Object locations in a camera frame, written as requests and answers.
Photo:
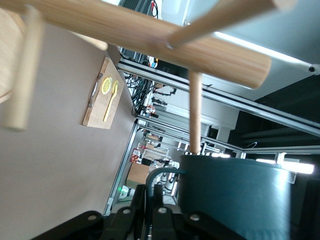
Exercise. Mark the red patterned box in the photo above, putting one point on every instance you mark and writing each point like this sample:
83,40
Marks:
134,156

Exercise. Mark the dark teal cup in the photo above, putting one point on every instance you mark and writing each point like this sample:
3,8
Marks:
237,195

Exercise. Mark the yellow plastic fork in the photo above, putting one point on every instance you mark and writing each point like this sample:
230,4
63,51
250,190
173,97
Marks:
109,105

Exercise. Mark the long aluminium frame beam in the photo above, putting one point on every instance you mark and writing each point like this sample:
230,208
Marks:
225,97

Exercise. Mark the wooden cup rack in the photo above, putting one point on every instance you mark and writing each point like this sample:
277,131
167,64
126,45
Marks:
150,32

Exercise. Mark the wooden cutting board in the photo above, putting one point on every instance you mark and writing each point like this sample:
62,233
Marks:
100,115

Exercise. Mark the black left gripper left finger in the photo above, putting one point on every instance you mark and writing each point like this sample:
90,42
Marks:
138,220

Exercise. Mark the lemon slice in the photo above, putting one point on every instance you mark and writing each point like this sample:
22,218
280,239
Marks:
110,79
105,87
117,86

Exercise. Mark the aluminium table edge profile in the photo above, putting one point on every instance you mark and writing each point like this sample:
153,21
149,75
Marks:
122,165

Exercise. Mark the brown cardboard box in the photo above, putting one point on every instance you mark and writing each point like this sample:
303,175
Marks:
137,173

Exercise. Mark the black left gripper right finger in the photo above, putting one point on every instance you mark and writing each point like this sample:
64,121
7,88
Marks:
160,222

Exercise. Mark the brown table cover mat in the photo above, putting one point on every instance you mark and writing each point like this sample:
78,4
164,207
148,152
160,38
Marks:
50,162

